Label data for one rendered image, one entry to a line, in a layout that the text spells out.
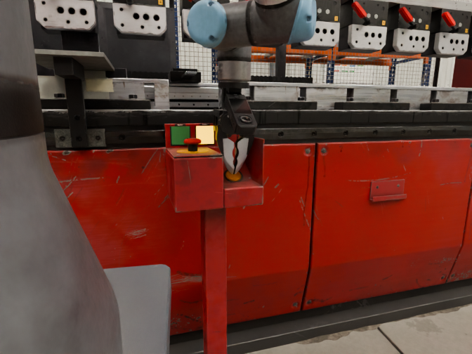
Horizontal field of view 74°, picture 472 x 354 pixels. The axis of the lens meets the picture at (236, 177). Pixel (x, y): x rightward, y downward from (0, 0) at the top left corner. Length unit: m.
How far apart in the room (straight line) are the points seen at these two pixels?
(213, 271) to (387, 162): 0.77
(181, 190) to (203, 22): 0.32
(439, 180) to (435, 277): 0.47
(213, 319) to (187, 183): 0.38
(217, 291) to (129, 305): 0.67
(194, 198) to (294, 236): 0.55
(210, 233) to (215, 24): 0.45
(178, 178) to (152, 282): 0.48
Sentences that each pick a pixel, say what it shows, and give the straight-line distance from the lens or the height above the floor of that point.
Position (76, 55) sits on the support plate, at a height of 0.99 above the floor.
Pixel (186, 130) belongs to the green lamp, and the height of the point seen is 0.82.
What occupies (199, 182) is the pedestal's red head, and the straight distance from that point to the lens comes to 0.66.
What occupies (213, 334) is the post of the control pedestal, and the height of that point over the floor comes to 0.31.
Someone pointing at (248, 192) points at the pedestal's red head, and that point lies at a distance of 0.70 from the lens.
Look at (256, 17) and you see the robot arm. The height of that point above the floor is 1.02.
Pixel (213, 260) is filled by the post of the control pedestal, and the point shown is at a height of 0.52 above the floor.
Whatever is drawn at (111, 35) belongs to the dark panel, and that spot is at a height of 1.20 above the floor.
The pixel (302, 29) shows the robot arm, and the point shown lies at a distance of 0.57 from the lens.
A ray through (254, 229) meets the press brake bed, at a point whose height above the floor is 0.48.
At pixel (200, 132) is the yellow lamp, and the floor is 0.82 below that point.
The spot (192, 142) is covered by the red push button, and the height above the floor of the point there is 0.80.
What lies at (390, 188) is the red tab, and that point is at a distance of 1.30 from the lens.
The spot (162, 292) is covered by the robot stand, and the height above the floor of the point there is 0.78.
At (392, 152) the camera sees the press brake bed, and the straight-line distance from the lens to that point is 1.28.
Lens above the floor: 0.87
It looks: 12 degrees down
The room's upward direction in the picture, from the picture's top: straight up
